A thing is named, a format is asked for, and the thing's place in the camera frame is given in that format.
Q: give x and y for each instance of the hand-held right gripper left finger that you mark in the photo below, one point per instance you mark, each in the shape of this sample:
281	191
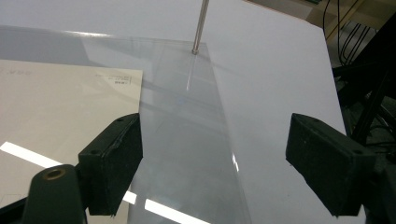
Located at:
109	161

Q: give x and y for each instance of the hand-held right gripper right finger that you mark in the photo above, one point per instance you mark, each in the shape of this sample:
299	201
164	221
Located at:
327	165

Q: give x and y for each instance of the clear acrylic plate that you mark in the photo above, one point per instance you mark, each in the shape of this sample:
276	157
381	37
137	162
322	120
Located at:
183	124

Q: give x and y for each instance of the beige paper sheet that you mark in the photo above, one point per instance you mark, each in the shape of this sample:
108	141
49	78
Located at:
62	105

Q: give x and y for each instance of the black metal stand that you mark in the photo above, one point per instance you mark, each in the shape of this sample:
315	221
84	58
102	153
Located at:
370	93

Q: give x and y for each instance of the thin metal rod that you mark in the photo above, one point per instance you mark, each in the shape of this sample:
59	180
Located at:
199	28

